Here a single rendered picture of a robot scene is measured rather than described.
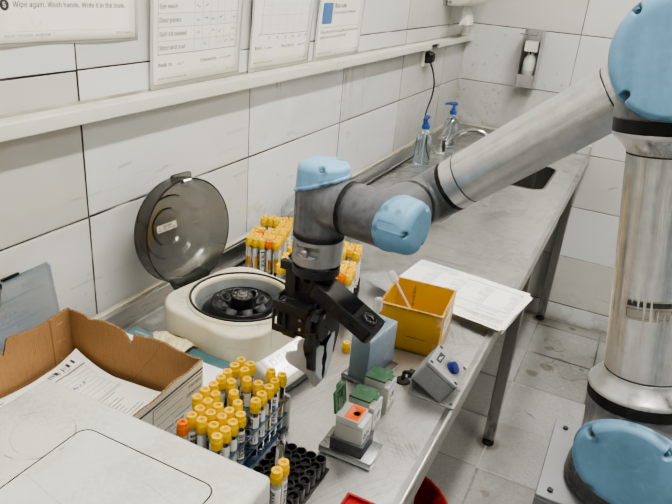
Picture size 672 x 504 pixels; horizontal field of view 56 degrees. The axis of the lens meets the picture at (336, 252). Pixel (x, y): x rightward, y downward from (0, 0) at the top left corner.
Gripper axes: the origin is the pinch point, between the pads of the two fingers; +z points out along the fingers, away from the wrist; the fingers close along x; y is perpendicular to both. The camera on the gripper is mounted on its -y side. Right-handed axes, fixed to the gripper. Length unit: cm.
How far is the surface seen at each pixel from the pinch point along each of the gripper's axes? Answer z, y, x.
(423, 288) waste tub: 2.6, -1.4, -45.4
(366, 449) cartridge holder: 9.5, -9.3, 0.1
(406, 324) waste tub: 5.0, -2.6, -32.8
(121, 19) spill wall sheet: -48, 50, -13
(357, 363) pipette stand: 6.8, 0.7, -17.0
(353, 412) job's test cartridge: 3.6, -6.3, 0.0
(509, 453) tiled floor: 99, -21, -124
